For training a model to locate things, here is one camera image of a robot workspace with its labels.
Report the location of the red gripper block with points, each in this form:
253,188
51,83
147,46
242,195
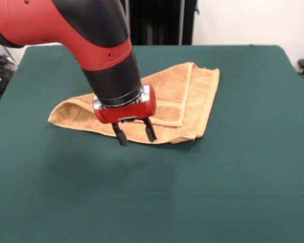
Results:
131,111

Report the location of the tan terry towel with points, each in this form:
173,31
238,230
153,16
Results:
192,101

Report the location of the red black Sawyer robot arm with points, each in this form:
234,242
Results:
91,38

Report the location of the dark green table cloth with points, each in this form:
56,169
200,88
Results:
152,189

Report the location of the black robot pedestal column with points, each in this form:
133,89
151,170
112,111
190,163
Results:
154,22

